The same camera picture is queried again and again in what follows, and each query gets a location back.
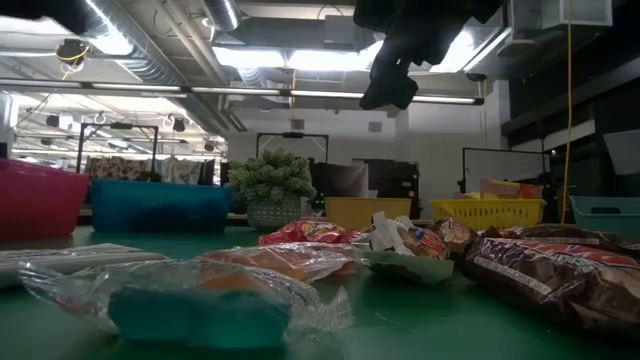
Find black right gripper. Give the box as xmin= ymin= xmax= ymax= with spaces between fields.
xmin=352 ymin=0 xmax=506 ymax=112

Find red Skittles candy pack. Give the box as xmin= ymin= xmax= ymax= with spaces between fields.
xmin=257 ymin=219 xmax=370 ymax=247

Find clear gummy candy pack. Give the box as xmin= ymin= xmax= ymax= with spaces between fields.
xmin=199 ymin=241 xmax=362 ymax=285
xmin=17 ymin=258 xmax=355 ymax=350

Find long ceiling light tube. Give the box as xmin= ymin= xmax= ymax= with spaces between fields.
xmin=189 ymin=85 xmax=485 ymax=106
xmin=0 ymin=78 xmax=189 ymax=99

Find grey ceiling box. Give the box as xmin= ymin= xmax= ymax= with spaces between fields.
xmin=323 ymin=13 xmax=372 ymax=51

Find dark equipment cabinet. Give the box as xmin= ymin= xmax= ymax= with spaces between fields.
xmin=367 ymin=159 xmax=421 ymax=207

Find grey monitor panel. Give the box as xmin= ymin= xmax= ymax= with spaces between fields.
xmin=309 ymin=162 xmax=370 ymax=199

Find bright ceiling light panel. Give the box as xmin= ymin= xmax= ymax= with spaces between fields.
xmin=212 ymin=45 xmax=381 ymax=71

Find orange plastic bin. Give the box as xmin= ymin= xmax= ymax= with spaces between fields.
xmin=323 ymin=196 xmax=414 ymax=231

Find green artificial potted plant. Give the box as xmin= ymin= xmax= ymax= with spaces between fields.
xmin=227 ymin=145 xmax=319 ymax=232

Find yellow plastic mesh basket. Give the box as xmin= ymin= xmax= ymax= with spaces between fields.
xmin=430 ymin=198 xmax=548 ymax=232

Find white ceiling vent unit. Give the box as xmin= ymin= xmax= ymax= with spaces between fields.
xmin=509 ymin=0 xmax=614 ymax=30

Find teal plastic bin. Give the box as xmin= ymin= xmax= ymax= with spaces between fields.
xmin=568 ymin=194 xmax=640 ymax=246

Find dark blue plastic bin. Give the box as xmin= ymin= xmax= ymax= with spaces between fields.
xmin=90 ymin=178 xmax=234 ymax=234

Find colourful patterned cloth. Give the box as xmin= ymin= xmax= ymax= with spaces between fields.
xmin=83 ymin=155 xmax=217 ymax=187

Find red plastic bin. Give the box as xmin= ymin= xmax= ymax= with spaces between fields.
xmin=0 ymin=157 xmax=91 ymax=242

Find black metal stand frame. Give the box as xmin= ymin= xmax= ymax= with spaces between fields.
xmin=255 ymin=131 xmax=330 ymax=162
xmin=75 ymin=121 xmax=160 ymax=175

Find yellow hanging cable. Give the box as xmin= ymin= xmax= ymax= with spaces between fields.
xmin=559 ymin=0 xmax=574 ymax=225

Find round silver ceiling duct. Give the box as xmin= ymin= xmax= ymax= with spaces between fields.
xmin=201 ymin=0 xmax=242 ymax=33

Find silver ribbed ceiling duct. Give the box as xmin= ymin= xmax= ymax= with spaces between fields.
xmin=82 ymin=0 xmax=234 ymax=139

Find white wall panel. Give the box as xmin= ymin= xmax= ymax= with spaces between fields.
xmin=601 ymin=128 xmax=640 ymax=177

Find yellow ceiling cable coil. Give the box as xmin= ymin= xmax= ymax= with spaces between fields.
xmin=53 ymin=37 xmax=92 ymax=67

